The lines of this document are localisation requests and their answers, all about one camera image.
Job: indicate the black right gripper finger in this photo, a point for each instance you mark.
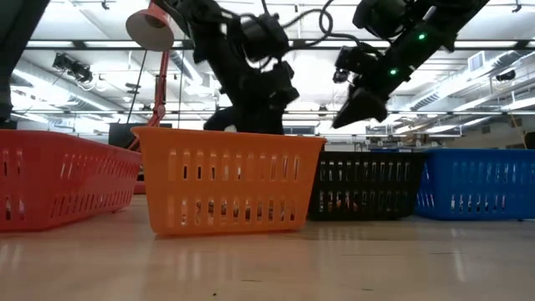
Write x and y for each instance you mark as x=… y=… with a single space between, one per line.
x=361 y=108

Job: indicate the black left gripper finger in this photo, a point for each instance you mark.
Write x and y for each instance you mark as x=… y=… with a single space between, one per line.
x=261 y=122
x=223 y=120

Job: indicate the orange plastic basket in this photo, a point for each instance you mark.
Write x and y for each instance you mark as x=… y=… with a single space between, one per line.
x=225 y=144

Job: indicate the black plastic basket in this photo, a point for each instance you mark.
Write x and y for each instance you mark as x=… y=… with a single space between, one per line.
x=363 y=156

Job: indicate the blue plastic basket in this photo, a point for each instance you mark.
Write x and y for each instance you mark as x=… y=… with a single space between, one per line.
x=480 y=155

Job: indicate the red plastic basket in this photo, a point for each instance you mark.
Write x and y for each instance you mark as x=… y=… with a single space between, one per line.
x=42 y=142

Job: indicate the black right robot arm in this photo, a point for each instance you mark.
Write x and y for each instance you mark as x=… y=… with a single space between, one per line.
x=439 y=21

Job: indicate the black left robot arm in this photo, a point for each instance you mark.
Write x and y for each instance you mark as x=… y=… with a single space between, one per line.
x=213 y=46

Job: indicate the white ceiling vent box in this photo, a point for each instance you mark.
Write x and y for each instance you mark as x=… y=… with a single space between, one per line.
x=476 y=62

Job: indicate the white LED light bar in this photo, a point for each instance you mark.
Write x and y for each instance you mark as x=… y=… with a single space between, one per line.
x=50 y=43
x=104 y=43
x=485 y=43

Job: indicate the black ceiling speaker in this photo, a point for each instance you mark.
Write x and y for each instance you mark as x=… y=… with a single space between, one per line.
x=505 y=75

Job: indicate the red desk lamp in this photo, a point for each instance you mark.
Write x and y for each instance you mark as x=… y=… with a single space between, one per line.
x=158 y=14

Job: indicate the black ceiling projector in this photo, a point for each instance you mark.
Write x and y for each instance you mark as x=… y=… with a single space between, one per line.
x=71 y=67

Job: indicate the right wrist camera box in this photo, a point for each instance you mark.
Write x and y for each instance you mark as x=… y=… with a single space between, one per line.
x=353 y=58

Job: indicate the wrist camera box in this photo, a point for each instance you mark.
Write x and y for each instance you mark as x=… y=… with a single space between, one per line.
x=265 y=37
x=353 y=58

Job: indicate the black overhead camera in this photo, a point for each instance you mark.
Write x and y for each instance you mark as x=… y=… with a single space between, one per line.
x=339 y=76

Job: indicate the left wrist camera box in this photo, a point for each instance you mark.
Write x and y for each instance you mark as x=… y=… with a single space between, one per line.
x=265 y=37

